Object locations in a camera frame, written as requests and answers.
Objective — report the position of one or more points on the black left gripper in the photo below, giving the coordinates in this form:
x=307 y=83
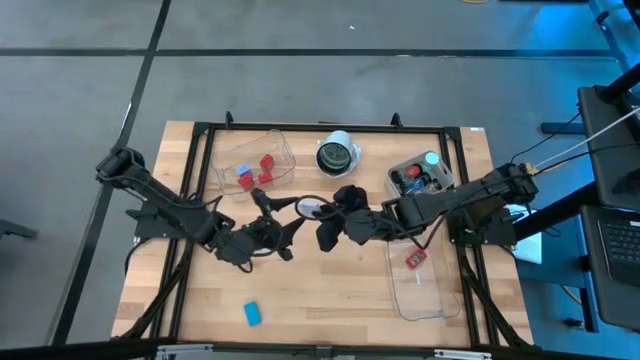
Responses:
x=245 y=245

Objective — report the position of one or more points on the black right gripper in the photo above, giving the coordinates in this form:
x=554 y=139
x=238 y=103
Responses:
x=367 y=226

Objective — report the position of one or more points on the white eraser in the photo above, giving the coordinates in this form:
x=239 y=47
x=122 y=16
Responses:
x=310 y=206

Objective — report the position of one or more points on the red block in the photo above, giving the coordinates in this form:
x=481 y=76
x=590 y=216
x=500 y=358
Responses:
x=265 y=178
x=266 y=162
x=246 y=181

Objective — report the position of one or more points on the light blue block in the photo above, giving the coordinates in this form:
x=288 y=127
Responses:
x=243 y=169

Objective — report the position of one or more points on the red sand timer black caps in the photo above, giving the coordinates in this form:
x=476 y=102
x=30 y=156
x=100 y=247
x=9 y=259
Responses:
x=413 y=171

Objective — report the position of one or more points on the red framed small box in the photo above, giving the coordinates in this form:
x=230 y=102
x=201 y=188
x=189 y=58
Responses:
x=416 y=258

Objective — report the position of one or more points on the teal capped sand timer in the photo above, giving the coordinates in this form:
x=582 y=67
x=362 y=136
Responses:
x=431 y=158

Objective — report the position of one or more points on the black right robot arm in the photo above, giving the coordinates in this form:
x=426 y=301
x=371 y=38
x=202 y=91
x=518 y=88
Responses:
x=475 y=200

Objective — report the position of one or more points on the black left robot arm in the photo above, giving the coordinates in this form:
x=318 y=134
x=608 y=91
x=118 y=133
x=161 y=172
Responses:
x=160 y=195

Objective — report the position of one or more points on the white round device black centre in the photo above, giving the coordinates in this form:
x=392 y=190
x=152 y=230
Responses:
x=334 y=155

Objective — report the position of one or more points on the small clear plastic container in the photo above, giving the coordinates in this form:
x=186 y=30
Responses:
x=225 y=150

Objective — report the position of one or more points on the blue eraser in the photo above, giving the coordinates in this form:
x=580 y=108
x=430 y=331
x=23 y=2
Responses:
x=252 y=313

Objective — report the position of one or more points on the large clear plastic container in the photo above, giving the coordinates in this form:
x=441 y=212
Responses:
x=425 y=300

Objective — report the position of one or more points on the white paper sheet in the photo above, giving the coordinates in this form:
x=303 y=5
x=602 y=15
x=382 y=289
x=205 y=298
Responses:
x=530 y=250

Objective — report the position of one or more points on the black slanted stand bar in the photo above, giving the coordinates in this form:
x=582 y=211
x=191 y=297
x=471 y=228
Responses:
x=560 y=210

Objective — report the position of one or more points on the black floor bar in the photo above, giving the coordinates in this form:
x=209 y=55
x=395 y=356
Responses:
x=562 y=128

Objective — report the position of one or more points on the black rig crossbar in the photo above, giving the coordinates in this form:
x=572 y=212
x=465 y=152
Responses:
x=75 y=350

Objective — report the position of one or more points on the black furniture leg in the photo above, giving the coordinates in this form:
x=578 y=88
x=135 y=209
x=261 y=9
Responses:
x=15 y=229

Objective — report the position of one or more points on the black monitor panel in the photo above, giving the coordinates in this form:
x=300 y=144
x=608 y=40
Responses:
x=610 y=150

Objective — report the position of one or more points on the black laptop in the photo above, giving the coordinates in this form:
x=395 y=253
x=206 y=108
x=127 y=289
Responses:
x=620 y=250

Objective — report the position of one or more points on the black pole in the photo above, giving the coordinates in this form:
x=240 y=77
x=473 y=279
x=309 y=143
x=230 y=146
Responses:
x=620 y=82

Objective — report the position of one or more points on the black aluminium table frame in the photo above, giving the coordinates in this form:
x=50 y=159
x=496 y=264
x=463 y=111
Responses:
x=300 y=126

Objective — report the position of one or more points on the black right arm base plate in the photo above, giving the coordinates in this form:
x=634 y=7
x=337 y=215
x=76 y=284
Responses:
x=457 y=235

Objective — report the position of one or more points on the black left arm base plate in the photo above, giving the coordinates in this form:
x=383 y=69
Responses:
x=145 y=231

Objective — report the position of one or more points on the silver metal bracket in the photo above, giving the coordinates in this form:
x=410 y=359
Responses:
x=462 y=355
x=180 y=352

